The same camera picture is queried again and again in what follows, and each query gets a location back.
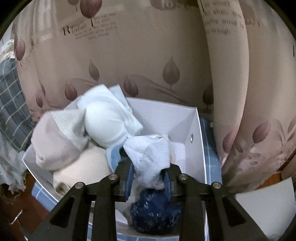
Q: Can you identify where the beige ribbed underwear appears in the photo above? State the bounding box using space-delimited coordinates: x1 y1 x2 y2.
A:
31 109 89 171

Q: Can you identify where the blue checked cloth cover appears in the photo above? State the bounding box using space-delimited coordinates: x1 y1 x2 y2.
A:
23 118 222 240

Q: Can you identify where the light blue striped sock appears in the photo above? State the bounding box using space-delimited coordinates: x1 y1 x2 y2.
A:
106 144 126 172

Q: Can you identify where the white XINCCI shoe box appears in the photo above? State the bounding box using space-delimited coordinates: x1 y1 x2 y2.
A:
22 97 208 238

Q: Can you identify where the white sock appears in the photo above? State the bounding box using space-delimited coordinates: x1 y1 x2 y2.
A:
53 146 112 196

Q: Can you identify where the white crumpled cloth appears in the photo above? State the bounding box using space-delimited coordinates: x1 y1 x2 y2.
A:
0 133 27 194

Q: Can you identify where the light blue underwear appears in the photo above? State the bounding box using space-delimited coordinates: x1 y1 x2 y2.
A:
76 84 144 149

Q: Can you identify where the dark blue patterned sock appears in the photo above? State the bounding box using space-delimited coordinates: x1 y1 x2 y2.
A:
130 189 181 235

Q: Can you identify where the grey plaid blanket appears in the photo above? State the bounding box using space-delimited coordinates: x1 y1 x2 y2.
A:
1 59 35 152

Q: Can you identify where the floral white underwear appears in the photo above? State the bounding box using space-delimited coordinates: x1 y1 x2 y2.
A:
123 135 176 189

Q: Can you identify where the floral beige bedsheet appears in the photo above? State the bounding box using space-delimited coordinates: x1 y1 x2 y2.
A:
11 1 295 192

